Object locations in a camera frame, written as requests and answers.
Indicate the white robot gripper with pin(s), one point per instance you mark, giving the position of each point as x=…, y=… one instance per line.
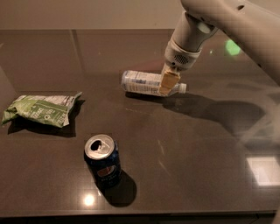
x=178, y=58

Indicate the blue plastic water bottle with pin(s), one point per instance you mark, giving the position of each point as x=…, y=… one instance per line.
x=148, y=84

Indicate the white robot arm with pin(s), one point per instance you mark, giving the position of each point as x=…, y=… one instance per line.
x=255, y=30

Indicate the blue pepsi can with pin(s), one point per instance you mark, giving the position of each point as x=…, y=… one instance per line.
x=102, y=157

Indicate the green chip bag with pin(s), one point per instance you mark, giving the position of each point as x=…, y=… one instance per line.
x=51, y=110

